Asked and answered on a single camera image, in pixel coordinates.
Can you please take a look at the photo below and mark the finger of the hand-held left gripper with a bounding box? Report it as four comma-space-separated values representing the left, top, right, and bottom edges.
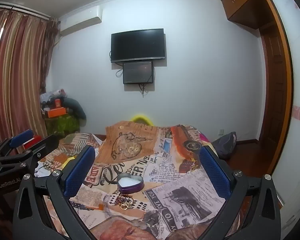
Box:
0, 129, 35, 160
0, 134, 60, 178

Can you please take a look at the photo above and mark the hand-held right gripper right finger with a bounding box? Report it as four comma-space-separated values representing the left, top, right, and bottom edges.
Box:
199, 145, 282, 240

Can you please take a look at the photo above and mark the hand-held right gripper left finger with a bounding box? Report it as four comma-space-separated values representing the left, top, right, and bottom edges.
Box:
12, 145, 97, 240

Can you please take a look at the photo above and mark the pile of rings and bracelets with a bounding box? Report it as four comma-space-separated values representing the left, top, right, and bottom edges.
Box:
109, 192, 138, 210

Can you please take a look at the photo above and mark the purple heart-shaped tin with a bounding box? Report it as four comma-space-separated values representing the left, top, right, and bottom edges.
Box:
117, 172, 144, 194

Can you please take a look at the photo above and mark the red box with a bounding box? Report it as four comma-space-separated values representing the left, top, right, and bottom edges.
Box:
22, 135, 42, 151

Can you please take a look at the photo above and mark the yellow cloth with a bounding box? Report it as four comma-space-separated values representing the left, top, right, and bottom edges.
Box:
62, 156, 77, 167

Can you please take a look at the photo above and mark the green cloth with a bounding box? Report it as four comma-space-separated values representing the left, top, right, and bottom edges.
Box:
45, 116, 81, 137

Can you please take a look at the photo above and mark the grey bag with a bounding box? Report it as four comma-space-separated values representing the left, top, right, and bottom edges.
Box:
211, 131, 238, 160

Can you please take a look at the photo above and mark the grey striped quilt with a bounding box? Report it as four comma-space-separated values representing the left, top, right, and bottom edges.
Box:
62, 132, 106, 153

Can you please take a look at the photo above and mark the large orange box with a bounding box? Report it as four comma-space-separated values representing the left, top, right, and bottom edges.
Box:
45, 107, 67, 118

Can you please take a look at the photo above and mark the white plastic bag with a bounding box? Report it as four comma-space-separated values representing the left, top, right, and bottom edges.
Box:
39, 89, 63, 103

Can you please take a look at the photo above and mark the striped brown curtain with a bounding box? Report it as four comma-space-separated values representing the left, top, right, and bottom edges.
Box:
0, 7, 60, 146

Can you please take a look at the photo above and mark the newspaper print blanket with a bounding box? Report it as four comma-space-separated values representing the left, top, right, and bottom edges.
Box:
32, 121, 231, 240

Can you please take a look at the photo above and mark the yellow plastic stool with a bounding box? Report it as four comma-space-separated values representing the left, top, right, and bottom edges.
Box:
130, 114, 153, 126

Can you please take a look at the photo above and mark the brown wooden door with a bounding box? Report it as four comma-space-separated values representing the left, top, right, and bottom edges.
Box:
258, 21, 290, 165

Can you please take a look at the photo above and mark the white air conditioner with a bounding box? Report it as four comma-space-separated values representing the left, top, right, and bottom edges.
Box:
58, 5, 104, 37

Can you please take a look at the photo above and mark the wooden overhead cabinet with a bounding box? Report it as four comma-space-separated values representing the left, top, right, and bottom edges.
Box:
221, 0, 276, 30

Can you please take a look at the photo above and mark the small black wall monitor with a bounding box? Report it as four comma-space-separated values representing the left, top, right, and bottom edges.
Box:
122, 61, 154, 85

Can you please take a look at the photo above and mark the white curtain rail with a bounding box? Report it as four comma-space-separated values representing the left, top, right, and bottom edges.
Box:
0, 2, 52, 19

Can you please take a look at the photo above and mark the large black wall television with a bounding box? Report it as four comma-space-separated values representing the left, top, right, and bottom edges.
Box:
111, 28, 166, 63

